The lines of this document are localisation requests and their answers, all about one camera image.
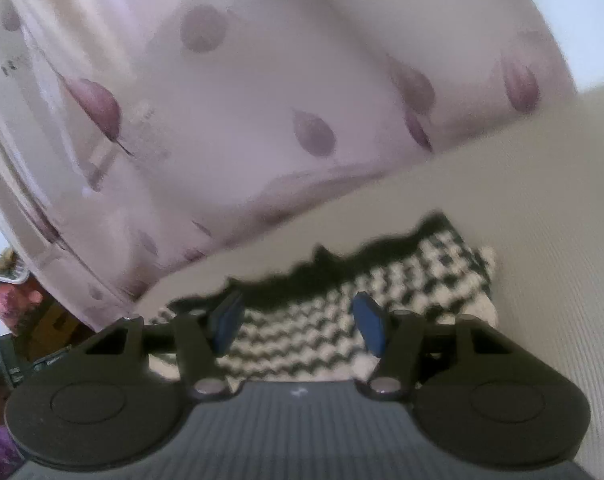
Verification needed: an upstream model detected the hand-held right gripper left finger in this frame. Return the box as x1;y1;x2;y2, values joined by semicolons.
82;290;246;403

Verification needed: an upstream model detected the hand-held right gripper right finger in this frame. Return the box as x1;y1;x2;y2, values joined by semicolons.
352;291;519;403

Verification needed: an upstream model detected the black white striped knit sweater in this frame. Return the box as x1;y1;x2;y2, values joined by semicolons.
149;212;500;386

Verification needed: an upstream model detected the dark green box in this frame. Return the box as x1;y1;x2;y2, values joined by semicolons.
0;332;75;391

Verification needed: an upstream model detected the pink leaf print curtain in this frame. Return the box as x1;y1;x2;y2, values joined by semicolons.
0;0;580;328

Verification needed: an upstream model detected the red pink cloth bundle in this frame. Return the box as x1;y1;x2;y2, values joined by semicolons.
0;250;45;333

